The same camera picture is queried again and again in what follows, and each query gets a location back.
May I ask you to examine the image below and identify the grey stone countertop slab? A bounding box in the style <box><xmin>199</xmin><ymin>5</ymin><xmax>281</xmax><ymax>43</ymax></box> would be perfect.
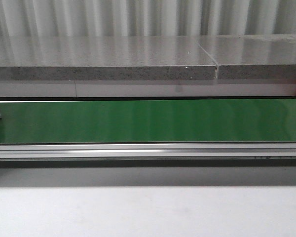
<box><xmin>0</xmin><ymin>35</ymin><xmax>296</xmax><ymax>81</ymax></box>

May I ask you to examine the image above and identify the aluminium conveyor frame rail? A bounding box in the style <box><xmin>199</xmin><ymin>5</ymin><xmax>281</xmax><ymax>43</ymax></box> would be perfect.
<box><xmin>0</xmin><ymin>142</ymin><xmax>296</xmax><ymax>168</ymax></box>

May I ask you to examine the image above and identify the white pleated curtain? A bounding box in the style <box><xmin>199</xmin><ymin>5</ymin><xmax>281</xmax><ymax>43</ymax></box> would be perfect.
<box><xmin>0</xmin><ymin>0</ymin><xmax>296</xmax><ymax>37</ymax></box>

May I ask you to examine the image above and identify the green conveyor belt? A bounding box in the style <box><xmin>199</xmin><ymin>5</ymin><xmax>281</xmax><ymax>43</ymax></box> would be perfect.
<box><xmin>0</xmin><ymin>99</ymin><xmax>296</xmax><ymax>144</ymax></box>

